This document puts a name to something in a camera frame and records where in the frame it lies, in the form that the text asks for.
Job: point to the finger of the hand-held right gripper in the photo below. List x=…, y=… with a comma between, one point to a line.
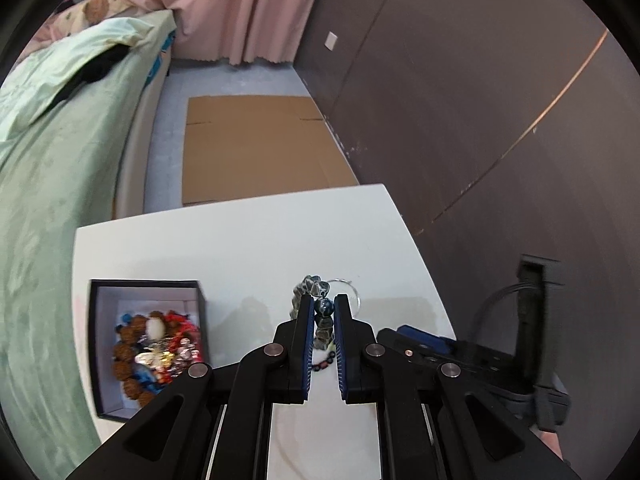
x=400, y=346
x=425, y=336

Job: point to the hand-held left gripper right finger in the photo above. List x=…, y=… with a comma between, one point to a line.
x=341, y=355

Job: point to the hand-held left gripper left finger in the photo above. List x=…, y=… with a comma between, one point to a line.
x=306, y=355

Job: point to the gold silver charm jewelry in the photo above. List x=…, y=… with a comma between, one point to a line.
x=152, y=357

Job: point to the black jewelry box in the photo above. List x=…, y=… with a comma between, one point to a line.
x=100, y=340

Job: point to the person's right forearm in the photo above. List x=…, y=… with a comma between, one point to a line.
x=551, y=445

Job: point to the white square table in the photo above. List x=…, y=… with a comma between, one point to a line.
x=225, y=245

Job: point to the flat brown cardboard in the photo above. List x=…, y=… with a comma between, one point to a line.
x=250, y=155

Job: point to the white bed base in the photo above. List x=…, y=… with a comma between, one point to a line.
x=135, y=160

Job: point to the green bed sheet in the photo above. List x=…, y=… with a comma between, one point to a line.
x=45, y=235

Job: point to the black cloth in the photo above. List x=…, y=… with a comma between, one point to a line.
x=95, y=70

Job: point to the pink curtain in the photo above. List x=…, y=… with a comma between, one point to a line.
x=240, y=5

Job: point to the pale green duvet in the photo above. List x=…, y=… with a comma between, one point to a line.
x=60, y=70

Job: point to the bear print pillow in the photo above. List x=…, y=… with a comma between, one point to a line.
x=100, y=7

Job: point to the white wall outlet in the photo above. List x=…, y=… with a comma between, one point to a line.
x=331, y=40

